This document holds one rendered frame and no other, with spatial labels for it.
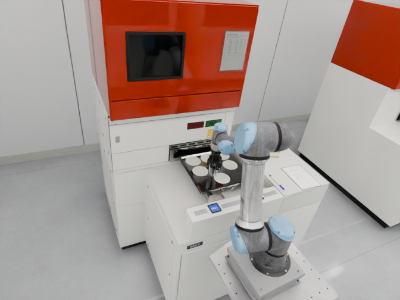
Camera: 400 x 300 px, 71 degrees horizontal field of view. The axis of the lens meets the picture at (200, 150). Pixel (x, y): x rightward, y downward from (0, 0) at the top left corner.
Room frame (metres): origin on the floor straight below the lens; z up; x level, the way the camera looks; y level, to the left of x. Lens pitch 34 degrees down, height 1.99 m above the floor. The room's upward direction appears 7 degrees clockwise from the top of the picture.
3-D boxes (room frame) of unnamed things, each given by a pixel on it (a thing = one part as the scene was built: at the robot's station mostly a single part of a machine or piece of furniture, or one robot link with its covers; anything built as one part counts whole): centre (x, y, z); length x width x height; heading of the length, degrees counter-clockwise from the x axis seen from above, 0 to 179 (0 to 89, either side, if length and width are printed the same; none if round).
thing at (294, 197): (1.52, -0.50, 0.89); 0.62 x 0.35 x 0.14; 29
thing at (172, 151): (1.60, 0.00, 0.89); 0.44 x 0.02 x 0.10; 119
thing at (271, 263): (0.81, -0.38, 0.95); 0.15 x 0.15 x 0.10
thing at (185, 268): (1.37, -0.23, 0.41); 0.97 x 0.64 x 0.82; 119
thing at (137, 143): (1.53, 0.16, 1.02); 0.82 x 0.03 x 0.40; 119
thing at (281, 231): (0.81, -0.37, 1.06); 0.13 x 0.12 x 0.14; 106
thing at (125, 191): (1.83, 0.33, 0.41); 0.82 x 0.71 x 0.82; 119
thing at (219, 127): (1.31, -0.10, 1.22); 0.09 x 0.08 x 0.11; 16
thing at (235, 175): (1.42, -0.11, 0.90); 0.34 x 0.34 x 0.01; 29
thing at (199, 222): (1.07, -0.23, 0.89); 0.55 x 0.09 x 0.14; 119
